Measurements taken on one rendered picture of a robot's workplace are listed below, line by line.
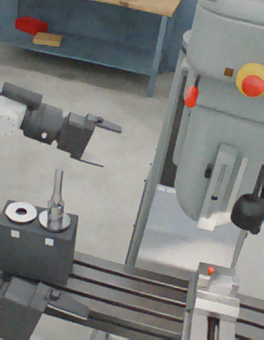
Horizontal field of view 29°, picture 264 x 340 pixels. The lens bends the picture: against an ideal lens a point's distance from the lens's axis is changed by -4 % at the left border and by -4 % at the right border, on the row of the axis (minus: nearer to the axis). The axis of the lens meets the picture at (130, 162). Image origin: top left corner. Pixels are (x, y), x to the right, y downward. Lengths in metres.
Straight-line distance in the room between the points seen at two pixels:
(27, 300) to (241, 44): 0.55
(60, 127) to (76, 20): 4.60
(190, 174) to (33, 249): 0.53
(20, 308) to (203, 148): 0.59
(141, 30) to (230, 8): 4.72
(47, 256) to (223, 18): 0.88
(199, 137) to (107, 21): 4.57
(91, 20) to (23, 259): 4.41
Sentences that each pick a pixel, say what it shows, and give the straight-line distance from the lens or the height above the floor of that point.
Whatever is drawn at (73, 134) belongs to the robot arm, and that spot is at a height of 1.48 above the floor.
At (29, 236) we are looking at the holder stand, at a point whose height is 1.11.
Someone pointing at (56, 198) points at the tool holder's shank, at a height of 1.23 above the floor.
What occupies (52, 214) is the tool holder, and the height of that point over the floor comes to 1.17.
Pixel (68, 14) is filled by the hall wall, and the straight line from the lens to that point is 5.79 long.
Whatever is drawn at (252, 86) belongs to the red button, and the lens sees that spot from 0.91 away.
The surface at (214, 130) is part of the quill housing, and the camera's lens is 1.14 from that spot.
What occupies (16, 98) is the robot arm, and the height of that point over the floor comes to 1.56.
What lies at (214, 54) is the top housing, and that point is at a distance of 0.94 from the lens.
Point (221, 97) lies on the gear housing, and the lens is 1.07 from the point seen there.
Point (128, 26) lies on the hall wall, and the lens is 5.64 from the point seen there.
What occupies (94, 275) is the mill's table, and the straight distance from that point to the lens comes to 1.62.
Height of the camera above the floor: 2.08
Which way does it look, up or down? 32 degrees down
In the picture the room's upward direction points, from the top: 11 degrees clockwise
